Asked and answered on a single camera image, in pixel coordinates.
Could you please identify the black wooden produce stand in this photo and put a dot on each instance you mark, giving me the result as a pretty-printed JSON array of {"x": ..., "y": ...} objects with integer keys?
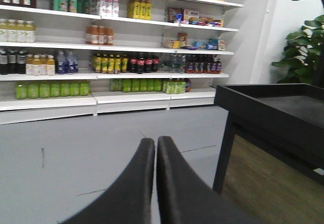
[{"x": 271, "y": 158}]

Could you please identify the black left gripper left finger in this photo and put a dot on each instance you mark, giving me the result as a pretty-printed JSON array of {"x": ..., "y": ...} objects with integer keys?
[{"x": 128, "y": 199}]

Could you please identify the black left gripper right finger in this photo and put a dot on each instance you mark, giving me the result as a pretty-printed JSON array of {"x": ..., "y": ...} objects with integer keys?
[{"x": 183, "y": 197}]

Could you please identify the white store shelving unit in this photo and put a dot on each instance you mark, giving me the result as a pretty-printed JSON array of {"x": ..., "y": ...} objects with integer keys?
[{"x": 65, "y": 58}]

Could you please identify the green potted plant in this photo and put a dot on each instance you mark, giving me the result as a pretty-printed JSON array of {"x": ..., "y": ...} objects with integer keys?
[{"x": 301, "y": 54}]

